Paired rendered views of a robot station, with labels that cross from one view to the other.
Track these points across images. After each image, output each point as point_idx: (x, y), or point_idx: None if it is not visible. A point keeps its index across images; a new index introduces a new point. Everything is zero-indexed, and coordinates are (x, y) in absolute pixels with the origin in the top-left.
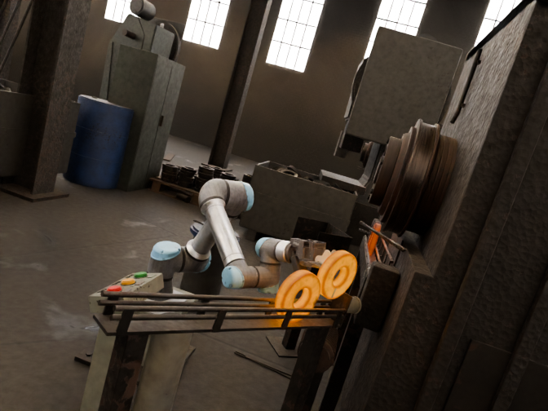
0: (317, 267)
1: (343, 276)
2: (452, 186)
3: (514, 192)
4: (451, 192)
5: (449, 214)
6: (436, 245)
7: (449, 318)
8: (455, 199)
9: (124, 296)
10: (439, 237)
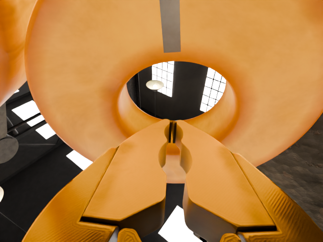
0: (89, 172)
1: (228, 88)
2: (320, 211)
3: None
4: (312, 200)
5: (278, 160)
6: (318, 129)
7: None
8: (269, 174)
9: None
10: (316, 141)
